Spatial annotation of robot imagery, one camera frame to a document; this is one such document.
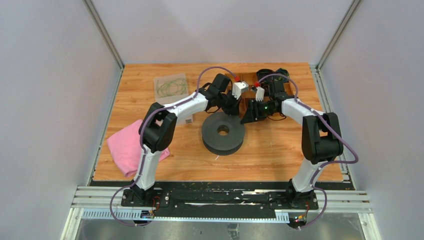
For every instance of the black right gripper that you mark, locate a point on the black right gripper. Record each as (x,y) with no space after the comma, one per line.
(253,114)

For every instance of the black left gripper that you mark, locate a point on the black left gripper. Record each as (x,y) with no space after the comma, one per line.
(234,109)

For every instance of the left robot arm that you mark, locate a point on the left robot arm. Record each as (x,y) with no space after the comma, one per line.
(158,127)

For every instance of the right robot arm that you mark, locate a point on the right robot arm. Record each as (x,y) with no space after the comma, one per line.
(321,140)

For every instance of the wooden compartment tray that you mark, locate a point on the wooden compartment tray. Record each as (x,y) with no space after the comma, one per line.
(275,91)

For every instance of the green yellow rolled tie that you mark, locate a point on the green yellow rolled tie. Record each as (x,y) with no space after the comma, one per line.
(284,72)

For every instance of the clear plastic box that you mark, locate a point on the clear plastic box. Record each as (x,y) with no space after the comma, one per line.
(170,88)

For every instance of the pink folded cloth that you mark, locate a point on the pink folded cloth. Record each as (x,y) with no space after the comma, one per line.
(125,149)

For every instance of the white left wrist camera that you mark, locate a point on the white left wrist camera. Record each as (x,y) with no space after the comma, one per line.
(238,87)

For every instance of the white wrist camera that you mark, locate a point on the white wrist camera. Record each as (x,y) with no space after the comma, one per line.
(259,91)
(238,87)

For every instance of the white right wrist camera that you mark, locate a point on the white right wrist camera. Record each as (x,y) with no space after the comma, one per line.
(259,91)

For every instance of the aluminium frame post right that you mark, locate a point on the aluminium frame post right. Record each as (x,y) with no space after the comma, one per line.
(316,69)

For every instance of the aluminium frame post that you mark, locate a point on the aluminium frame post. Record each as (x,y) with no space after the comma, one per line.
(93,12)
(316,69)

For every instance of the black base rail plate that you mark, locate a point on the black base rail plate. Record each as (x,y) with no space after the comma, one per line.
(218,200)

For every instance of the aluminium frame post left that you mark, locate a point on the aluminium frame post left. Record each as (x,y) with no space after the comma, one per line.
(93,12)

